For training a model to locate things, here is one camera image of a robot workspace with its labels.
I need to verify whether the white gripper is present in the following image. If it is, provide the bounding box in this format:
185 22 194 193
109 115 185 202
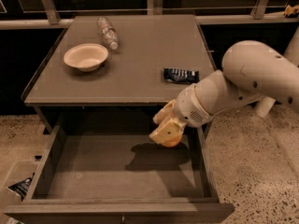
149 84 213 144

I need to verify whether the orange fruit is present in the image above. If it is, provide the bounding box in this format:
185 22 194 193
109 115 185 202
160 133 182 147

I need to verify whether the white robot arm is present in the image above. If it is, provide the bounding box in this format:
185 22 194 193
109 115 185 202
149 40 299 147

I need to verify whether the grey cabinet with top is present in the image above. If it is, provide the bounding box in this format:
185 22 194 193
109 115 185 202
23 15 216 130

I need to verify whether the open grey top drawer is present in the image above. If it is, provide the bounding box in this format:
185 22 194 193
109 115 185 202
4 123 235 224

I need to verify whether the dark blue snack packet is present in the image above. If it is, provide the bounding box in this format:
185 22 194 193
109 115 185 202
164 68 199 84

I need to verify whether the white paper bowl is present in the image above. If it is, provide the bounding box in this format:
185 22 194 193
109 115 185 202
64 43 108 72

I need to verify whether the clear plastic water bottle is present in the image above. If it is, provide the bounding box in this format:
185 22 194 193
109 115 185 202
97 17 120 50

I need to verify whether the metal window railing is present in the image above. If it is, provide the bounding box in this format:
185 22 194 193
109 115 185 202
0 0 299 30

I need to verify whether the clear plastic floor bin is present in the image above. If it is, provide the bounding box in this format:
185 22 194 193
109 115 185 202
0 161 40 224

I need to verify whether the yellow object on railing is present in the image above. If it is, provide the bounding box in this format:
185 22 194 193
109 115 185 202
284 5 299 17

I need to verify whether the blue snack bag in bin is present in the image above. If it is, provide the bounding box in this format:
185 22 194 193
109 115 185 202
7 174 35 201

